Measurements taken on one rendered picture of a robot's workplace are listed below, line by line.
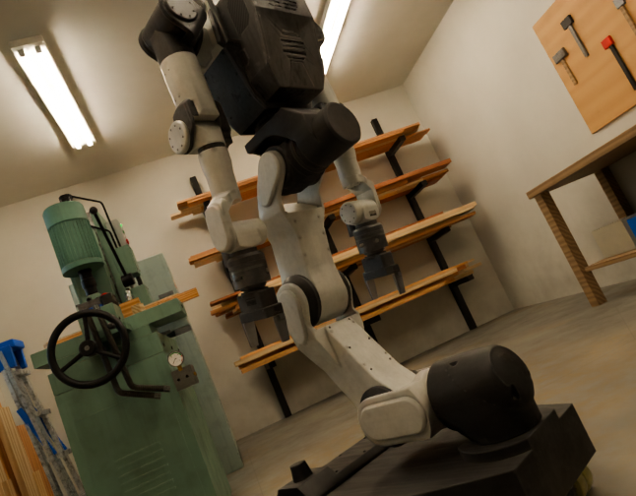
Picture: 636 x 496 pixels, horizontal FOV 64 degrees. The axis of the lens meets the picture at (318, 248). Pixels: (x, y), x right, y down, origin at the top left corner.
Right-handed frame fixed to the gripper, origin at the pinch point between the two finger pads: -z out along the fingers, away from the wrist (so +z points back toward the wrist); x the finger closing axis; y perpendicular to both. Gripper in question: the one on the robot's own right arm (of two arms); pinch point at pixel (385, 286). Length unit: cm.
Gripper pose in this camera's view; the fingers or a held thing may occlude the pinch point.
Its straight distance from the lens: 147.9
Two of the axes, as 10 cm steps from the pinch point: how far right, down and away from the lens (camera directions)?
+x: -6.3, 2.3, 7.4
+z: -2.9, -9.6, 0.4
